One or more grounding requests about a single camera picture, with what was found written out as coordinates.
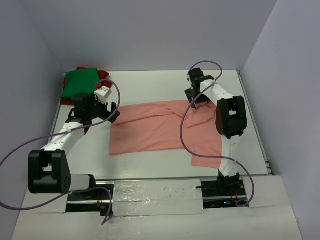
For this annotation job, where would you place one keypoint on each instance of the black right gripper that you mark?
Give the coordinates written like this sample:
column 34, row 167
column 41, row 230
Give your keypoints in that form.
column 190, row 93

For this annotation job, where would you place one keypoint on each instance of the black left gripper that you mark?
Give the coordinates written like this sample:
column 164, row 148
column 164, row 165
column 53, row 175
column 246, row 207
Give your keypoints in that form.
column 106, row 114

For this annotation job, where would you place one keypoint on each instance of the pink t shirt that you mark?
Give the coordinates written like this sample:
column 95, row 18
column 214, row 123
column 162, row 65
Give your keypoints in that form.
column 168, row 125

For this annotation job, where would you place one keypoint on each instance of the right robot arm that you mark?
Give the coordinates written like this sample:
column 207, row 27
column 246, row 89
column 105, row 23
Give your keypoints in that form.
column 230, row 122

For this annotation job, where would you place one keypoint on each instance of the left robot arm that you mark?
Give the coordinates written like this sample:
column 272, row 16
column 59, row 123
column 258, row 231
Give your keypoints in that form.
column 48, row 168

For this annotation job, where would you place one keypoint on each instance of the red folded t shirt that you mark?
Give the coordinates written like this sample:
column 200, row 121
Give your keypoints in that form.
column 69, row 102

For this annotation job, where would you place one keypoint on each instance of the green folded t shirt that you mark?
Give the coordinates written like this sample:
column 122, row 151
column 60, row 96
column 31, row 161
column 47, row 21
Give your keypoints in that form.
column 80, row 81

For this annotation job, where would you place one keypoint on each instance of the silver tape patch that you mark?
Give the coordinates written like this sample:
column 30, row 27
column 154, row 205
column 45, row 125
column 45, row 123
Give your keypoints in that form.
column 157, row 198

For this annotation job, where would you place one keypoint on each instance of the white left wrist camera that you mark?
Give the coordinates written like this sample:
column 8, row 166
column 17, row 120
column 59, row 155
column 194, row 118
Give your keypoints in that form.
column 102, row 94

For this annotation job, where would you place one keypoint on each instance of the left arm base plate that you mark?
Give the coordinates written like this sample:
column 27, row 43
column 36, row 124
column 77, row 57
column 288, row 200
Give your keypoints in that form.
column 96, row 201

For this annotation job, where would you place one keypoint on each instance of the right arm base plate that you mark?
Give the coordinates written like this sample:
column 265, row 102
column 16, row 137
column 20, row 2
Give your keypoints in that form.
column 216, row 197

